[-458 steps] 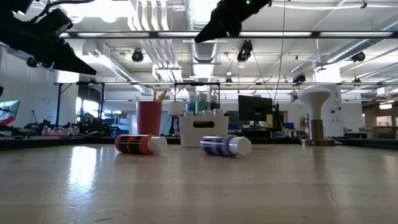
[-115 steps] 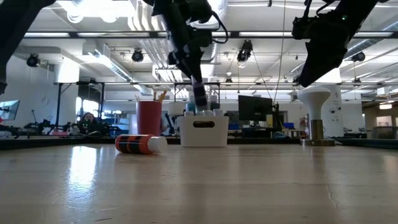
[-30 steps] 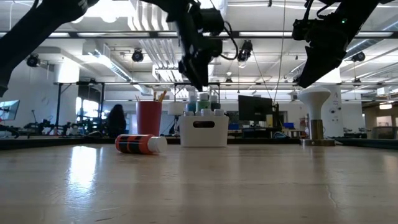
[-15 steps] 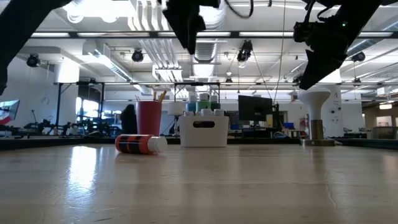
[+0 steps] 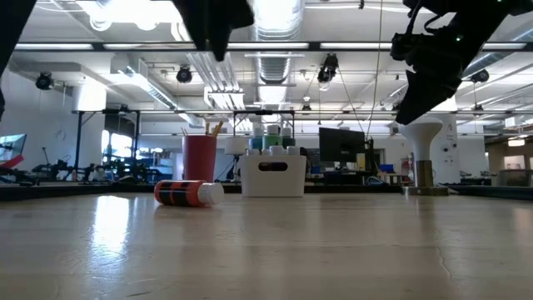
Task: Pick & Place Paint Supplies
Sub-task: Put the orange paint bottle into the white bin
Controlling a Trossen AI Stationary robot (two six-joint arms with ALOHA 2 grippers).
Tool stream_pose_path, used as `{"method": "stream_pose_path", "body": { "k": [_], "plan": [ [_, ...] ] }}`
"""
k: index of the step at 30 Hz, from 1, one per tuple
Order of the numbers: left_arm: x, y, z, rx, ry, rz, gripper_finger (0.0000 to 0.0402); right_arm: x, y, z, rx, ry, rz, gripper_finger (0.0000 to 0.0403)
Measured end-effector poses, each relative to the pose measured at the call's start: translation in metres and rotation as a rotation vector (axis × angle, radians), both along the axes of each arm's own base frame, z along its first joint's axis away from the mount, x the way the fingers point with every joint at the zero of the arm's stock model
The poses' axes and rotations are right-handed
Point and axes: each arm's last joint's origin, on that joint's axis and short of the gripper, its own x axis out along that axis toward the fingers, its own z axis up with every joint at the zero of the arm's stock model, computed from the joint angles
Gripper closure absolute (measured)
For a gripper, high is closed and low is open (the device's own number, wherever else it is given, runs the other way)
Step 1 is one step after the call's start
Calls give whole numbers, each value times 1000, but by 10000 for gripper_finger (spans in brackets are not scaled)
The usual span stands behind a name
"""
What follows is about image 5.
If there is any black neighbouring station frame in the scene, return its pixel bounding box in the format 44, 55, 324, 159
72, 107, 297, 174

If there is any white plastic bin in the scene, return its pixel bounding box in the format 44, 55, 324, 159
240, 154, 307, 198

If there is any maroon plastic cup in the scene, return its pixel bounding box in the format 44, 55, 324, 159
182, 135, 218, 183

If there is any black computer monitor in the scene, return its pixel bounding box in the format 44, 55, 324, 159
318, 127, 366, 163

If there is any large green paint bottle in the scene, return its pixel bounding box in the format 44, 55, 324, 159
262, 123, 283, 149

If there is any lit display screen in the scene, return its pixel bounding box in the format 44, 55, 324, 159
0, 133, 27, 168

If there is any small red-orange paint bottle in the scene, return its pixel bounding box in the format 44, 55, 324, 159
153, 179, 225, 208

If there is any silver ventilation duct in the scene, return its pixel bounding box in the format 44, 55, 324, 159
247, 0, 306, 87

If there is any black aluminium table frame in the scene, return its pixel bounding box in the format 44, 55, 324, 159
0, 181, 533, 203

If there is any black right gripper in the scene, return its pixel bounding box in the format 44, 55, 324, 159
391, 27, 466, 126

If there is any black overhead beam with lights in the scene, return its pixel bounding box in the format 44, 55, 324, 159
12, 40, 529, 53

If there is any white mushroom table lamp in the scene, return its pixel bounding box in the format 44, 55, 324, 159
398, 116, 449, 197

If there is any large dark grey paint bottle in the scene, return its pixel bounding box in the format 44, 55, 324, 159
281, 127, 296, 149

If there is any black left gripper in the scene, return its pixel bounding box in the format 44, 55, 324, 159
172, 0, 255, 63

